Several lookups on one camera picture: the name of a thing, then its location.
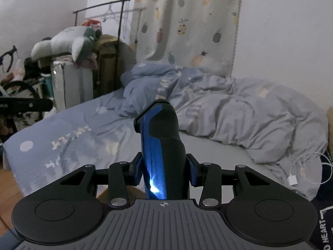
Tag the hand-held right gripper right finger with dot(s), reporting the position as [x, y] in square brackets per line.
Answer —
[193, 172]

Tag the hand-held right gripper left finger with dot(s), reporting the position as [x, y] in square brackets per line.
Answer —
[136, 169]

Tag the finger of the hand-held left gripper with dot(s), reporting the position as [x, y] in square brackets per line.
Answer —
[33, 105]

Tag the orange-brown box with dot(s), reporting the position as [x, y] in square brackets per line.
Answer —
[102, 194]

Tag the blue and black electric shaver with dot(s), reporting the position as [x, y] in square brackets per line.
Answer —
[166, 135]

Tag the white storage container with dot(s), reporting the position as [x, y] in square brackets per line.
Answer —
[72, 86]

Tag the blue printed bed sheet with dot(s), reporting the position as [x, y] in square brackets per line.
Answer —
[78, 130]

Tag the grey-blue crumpled duvet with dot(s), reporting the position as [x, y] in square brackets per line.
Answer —
[234, 114]

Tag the grey and white plush toy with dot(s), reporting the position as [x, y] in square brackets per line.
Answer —
[67, 40]

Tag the brown cardboard boxes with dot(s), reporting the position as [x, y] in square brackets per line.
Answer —
[109, 62]

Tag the white clothes hanger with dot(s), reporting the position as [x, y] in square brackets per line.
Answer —
[111, 11]

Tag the black clothes rack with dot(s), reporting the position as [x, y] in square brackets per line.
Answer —
[119, 18]

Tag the dark navy printed cloth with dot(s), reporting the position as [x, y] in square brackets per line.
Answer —
[324, 213]

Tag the wooden headboard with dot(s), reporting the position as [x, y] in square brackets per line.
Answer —
[330, 125]

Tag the black curved frame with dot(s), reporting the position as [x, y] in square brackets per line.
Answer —
[9, 57]

